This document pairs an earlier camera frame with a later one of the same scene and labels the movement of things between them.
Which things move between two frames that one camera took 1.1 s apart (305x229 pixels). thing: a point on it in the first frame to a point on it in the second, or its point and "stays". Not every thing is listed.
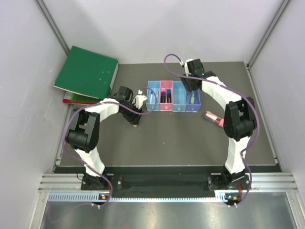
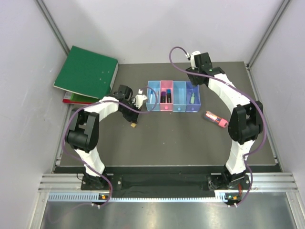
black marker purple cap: (163, 97) stays
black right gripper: (188, 87) to (194, 80)
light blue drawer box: (179, 97) stays
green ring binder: (87, 73) stays
